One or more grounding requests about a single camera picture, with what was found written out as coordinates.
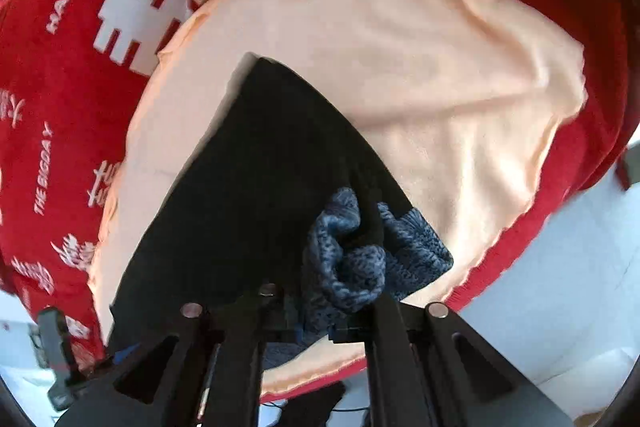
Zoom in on red printed blanket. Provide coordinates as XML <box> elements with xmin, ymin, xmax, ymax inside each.
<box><xmin>0</xmin><ymin>0</ymin><xmax>632</xmax><ymax>403</ymax></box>

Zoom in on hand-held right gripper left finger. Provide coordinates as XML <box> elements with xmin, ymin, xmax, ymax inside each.
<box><xmin>55</xmin><ymin>284</ymin><xmax>301</xmax><ymax>427</ymax></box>

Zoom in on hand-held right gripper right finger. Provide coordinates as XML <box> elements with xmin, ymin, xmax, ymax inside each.
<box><xmin>329</xmin><ymin>296</ymin><xmax>572</xmax><ymax>427</ymax></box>

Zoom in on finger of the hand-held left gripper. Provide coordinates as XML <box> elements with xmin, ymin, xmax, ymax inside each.
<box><xmin>107</xmin><ymin>343</ymin><xmax>143</xmax><ymax>365</ymax></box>

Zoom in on black pants with blue waistband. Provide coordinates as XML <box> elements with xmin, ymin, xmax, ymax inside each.
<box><xmin>107</xmin><ymin>52</ymin><xmax>455</xmax><ymax>370</ymax></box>

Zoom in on peach cloth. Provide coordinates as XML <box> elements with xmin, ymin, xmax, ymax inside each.
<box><xmin>87</xmin><ymin>0</ymin><xmax>588</xmax><ymax>398</ymax></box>

